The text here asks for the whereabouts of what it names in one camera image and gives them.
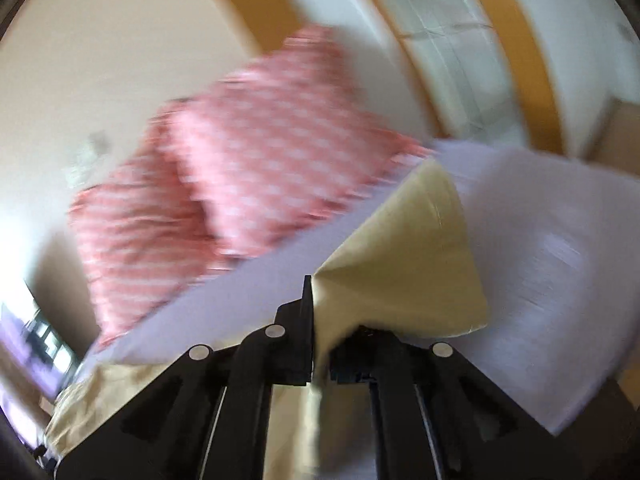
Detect pink polka dot pillow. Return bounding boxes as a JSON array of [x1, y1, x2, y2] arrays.
[[166, 25, 427, 259], [68, 100, 232, 348]]

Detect dark framed window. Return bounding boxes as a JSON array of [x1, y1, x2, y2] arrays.
[[1, 283, 79, 412]]

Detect lavender textured bed sheet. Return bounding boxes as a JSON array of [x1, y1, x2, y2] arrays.
[[80, 141, 639, 432]]

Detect khaki beige pants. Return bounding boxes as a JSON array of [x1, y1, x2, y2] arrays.
[[44, 157, 490, 480]]

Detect brown wooden cabinet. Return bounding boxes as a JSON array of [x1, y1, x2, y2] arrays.
[[586, 99, 640, 177]]

